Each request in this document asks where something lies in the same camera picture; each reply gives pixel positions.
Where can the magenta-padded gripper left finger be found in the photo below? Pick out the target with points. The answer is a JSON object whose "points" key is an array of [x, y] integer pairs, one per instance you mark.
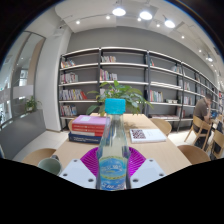
{"points": [[76, 171]]}

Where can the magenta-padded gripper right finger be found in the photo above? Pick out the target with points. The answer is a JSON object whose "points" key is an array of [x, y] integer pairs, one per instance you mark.
{"points": [[148, 170]]}

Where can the clear bottle with blue cap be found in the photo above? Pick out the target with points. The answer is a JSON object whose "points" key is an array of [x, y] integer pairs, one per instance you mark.
{"points": [[113, 150]]}

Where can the green patterned ceramic mug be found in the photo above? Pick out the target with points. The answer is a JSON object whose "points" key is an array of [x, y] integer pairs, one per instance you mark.
{"points": [[50, 165]]}

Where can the white book with patterned cover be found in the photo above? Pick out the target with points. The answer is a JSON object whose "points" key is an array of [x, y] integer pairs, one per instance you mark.
{"points": [[146, 135]]}

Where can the red book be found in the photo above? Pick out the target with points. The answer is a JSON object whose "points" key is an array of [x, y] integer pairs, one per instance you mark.
{"points": [[87, 130]]}

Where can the curved-back wooden chair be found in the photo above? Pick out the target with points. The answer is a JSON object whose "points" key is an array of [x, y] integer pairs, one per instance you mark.
{"points": [[70, 124], [162, 125], [193, 154]]}

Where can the pink book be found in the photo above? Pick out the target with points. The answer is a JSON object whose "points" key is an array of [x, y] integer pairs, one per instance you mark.
{"points": [[88, 120]]}

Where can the open-back wooden chair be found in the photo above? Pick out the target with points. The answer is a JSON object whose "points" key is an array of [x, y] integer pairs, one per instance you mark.
{"points": [[218, 140], [197, 122]]}

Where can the green potted plant, white pot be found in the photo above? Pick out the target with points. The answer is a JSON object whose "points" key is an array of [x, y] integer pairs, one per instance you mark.
{"points": [[128, 95]]}

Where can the person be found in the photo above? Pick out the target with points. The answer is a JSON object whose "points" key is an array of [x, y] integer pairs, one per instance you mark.
{"points": [[201, 111]]}

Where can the small green plant by window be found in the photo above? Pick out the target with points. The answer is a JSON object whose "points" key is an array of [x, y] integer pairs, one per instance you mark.
{"points": [[31, 105]]}

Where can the grey bookshelf unit with books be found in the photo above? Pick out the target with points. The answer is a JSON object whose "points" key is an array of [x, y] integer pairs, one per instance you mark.
{"points": [[166, 76]]}

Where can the round ceiling lights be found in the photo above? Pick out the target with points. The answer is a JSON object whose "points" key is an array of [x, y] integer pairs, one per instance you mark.
{"points": [[145, 15]]}

